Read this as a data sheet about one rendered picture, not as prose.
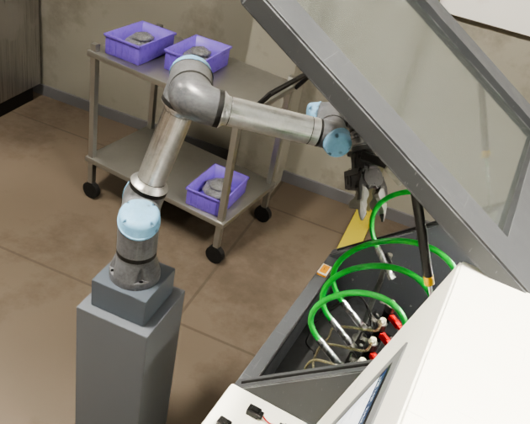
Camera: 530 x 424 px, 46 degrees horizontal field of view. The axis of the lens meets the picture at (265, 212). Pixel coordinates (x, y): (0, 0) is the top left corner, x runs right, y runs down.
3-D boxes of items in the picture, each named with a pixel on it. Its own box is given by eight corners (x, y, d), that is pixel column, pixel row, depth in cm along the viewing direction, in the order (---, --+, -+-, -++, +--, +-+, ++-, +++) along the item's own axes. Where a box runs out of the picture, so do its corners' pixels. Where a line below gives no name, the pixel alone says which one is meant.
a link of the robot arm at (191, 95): (172, 84, 146) (361, 130, 158) (173, 66, 155) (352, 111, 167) (161, 127, 152) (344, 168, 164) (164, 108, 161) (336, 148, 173)
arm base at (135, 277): (98, 278, 180) (99, 251, 175) (126, 251, 193) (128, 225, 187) (144, 298, 177) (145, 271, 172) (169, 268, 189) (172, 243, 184)
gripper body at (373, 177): (363, 193, 179) (361, 153, 181) (385, 188, 172) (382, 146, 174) (344, 192, 174) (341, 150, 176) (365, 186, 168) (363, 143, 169)
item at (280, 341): (317, 291, 210) (328, 255, 201) (329, 297, 209) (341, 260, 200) (228, 419, 162) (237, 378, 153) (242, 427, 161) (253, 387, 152)
